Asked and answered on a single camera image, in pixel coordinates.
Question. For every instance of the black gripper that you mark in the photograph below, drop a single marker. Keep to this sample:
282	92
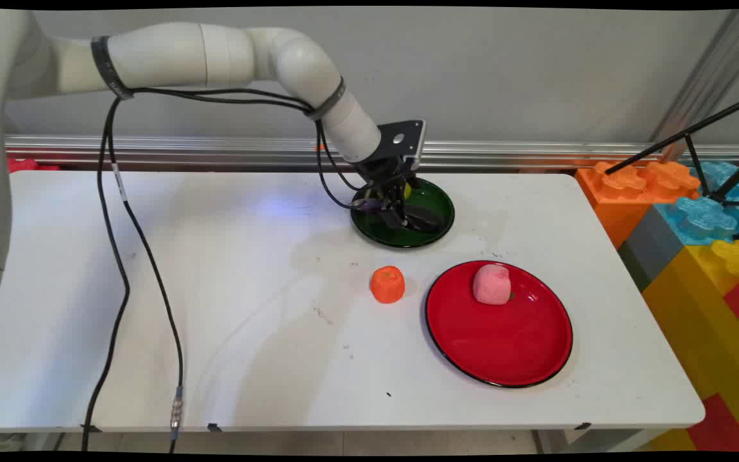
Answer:
383	171

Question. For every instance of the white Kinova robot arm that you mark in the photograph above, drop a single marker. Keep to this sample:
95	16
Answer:
170	54

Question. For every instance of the dark green round plate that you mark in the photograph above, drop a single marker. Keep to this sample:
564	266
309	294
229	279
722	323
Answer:
430	205

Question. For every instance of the orange toy fruit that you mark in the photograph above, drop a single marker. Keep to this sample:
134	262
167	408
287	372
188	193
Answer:
387	285

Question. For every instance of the pink toy fruit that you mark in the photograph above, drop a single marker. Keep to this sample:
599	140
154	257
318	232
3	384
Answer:
491	284

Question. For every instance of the red round plate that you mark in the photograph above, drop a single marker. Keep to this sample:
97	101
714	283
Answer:
504	340

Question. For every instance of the orange giant building block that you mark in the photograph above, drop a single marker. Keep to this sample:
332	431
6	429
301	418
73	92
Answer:
626	192

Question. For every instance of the grey giant building block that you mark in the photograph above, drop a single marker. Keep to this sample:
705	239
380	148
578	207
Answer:
648	247

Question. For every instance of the blue giant building block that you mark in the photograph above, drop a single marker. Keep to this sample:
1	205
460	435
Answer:
703	218

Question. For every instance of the black tripod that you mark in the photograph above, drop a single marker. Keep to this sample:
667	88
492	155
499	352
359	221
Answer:
696	138

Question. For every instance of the yellow giant building block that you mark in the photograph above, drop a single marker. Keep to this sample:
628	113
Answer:
696	308

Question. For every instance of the aluminium upright profile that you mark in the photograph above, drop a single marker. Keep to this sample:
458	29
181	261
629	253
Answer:
709	80

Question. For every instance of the red object behind table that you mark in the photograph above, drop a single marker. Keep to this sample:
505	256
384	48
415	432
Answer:
26	165

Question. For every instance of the black wrist camera mount plate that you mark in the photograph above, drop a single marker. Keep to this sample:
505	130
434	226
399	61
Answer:
403	138

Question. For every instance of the aluminium rail along wall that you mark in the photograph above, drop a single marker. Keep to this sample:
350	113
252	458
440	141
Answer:
215	151

